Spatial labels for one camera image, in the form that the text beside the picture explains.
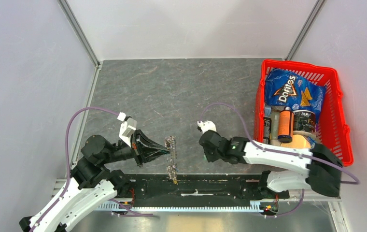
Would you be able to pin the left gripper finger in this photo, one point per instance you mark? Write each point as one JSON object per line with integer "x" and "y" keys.
{"x": 151, "y": 155}
{"x": 148, "y": 145}

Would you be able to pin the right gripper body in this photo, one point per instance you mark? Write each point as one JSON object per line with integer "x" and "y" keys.
{"x": 211, "y": 156}

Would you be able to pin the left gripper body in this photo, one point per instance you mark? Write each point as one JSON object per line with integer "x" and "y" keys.
{"x": 137, "y": 149}

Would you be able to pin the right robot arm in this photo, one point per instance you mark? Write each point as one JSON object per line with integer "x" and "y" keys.
{"x": 317, "y": 169}

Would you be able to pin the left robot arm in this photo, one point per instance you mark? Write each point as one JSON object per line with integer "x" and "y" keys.
{"x": 90, "y": 183}

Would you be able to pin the dark small bottle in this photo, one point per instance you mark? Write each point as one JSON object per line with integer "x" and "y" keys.
{"x": 267, "y": 123}

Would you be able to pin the orange bottle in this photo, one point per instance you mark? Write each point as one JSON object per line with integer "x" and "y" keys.
{"x": 285, "y": 127}

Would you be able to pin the yellow sponge ball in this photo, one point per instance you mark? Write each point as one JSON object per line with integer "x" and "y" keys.
{"x": 298, "y": 142}

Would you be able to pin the blue Doritos chip bag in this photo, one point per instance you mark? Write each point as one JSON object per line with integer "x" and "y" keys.
{"x": 286, "y": 88}

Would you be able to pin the black can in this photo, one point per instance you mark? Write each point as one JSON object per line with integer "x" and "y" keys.
{"x": 304, "y": 121}

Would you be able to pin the red plastic basket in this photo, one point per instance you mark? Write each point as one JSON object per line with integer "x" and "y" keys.
{"x": 333, "y": 131}

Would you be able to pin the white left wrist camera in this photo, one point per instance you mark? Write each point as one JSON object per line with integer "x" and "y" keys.
{"x": 127, "y": 128}

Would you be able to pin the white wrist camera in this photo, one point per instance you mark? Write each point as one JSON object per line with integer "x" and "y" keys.
{"x": 127, "y": 128}
{"x": 205, "y": 126}

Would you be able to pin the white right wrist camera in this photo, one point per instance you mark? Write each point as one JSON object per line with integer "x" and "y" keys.
{"x": 205, "y": 126}

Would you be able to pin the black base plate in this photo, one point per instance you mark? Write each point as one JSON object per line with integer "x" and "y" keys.
{"x": 197, "y": 190}

